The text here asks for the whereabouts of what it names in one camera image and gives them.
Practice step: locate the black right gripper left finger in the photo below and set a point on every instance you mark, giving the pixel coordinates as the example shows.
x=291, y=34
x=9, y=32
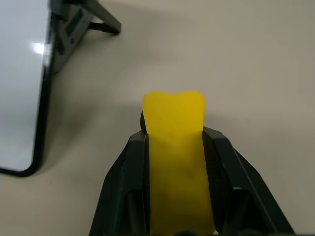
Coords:
x=120, y=186

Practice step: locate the black-framed whiteboard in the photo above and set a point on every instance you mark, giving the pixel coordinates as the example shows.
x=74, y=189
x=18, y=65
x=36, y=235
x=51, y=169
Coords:
x=19, y=83

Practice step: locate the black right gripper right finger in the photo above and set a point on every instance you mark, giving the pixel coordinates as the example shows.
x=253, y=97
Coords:
x=236, y=177

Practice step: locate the black whiteboard stand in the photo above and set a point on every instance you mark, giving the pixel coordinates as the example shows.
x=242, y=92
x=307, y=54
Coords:
x=73, y=29

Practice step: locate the yellow whiteboard eraser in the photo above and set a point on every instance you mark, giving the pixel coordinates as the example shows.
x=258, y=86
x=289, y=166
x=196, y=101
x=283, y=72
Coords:
x=176, y=147

